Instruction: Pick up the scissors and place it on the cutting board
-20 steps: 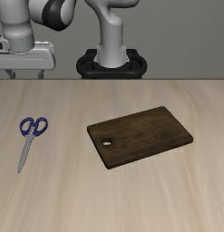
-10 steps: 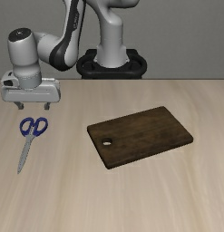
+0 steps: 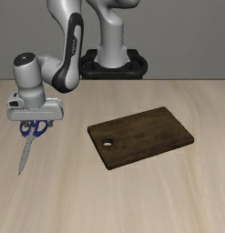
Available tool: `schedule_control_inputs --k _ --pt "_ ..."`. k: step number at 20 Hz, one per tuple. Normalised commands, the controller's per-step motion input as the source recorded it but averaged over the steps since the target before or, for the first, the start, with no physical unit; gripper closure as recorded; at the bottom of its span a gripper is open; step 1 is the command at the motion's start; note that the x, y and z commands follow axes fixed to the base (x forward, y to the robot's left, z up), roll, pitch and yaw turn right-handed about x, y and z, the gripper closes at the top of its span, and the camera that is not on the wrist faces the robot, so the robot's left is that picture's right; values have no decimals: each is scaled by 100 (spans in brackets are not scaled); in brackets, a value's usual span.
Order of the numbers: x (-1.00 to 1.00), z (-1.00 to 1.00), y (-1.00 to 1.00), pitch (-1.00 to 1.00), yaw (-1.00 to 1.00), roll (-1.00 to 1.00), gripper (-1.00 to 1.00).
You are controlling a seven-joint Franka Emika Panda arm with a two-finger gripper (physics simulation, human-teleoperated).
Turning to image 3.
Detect blue-handled scissors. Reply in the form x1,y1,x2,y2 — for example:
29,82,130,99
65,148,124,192
17,119,49,177

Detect dark brown cutting board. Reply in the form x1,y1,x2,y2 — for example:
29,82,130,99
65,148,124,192
87,106,195,171

